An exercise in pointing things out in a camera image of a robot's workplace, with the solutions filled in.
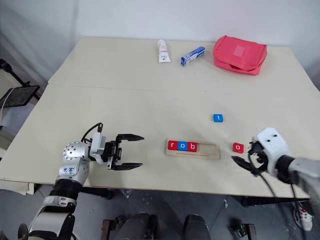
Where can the blue letter tile o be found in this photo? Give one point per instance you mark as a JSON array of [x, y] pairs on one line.
[[182, 146]]

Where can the red letter tile r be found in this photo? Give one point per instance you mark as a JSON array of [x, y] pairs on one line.
[[172, 145]]

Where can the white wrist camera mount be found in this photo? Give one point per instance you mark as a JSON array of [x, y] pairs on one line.
[[98, 146], [273, 145]]

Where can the blue and white carton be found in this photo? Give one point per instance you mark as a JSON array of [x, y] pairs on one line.
[[193, 56]]

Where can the rusty caster foot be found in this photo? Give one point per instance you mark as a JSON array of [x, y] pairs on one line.
[[241, 230], [111, 226]]

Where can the red letter tile b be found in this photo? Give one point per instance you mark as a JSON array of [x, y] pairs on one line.
[[192, 147]]

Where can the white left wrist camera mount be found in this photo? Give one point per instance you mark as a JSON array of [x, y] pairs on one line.
[[98, 146]]

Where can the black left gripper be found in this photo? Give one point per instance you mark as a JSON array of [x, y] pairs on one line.
[[112, 153]]

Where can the wooden letter tray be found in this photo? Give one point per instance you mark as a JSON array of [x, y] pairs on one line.
[[208, 151]]

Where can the black table frame bar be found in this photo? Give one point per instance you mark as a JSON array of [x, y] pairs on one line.
[[270, 200], [96, 192]]

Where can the black tablet stand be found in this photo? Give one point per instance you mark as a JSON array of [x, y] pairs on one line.
[[10, 70]]

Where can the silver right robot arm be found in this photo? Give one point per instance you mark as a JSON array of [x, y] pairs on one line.
[[300, 167]]

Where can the red letter tile top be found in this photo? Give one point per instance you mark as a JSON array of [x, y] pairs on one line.
[[238, 147]]

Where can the white sneaker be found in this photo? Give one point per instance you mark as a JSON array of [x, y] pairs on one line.
[[305, 217]]

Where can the clear plastic scrap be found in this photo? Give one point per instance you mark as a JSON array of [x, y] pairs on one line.
[[125, 193]]

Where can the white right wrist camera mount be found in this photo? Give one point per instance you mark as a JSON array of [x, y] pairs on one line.
[[273, 145]]

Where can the red fabric pouch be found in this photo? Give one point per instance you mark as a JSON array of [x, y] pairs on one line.
[[238, 53]]

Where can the blue letter tile t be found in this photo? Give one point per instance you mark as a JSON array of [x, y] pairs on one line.
[[218, 118]]

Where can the white cream tube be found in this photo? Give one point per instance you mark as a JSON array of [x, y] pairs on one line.
[[163, 51]]

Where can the dark rounded shape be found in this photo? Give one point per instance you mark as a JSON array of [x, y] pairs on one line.
[[141, 226], [197, 227]]

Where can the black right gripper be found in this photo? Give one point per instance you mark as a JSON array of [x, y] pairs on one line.
[[257, 165]]

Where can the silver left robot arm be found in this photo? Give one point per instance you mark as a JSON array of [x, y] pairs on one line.
[[72, 152]]

